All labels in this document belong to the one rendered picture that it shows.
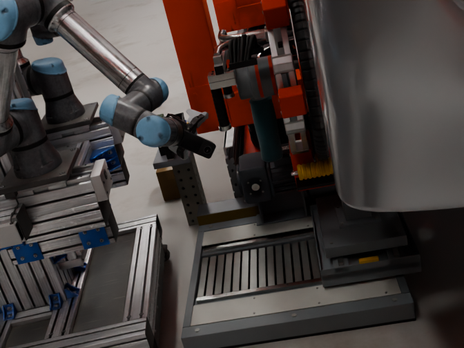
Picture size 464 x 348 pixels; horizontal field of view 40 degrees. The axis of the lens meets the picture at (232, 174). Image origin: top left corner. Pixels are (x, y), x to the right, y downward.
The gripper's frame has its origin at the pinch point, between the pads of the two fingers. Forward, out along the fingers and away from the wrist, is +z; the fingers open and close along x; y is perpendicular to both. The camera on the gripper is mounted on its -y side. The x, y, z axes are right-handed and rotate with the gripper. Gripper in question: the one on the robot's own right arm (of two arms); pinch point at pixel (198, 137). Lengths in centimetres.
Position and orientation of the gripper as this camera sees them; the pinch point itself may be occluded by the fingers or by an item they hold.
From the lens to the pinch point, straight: 186.4
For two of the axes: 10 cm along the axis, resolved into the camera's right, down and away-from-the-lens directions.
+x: -4.5, 8.8, 1.5
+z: 2.3, -0.4, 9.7
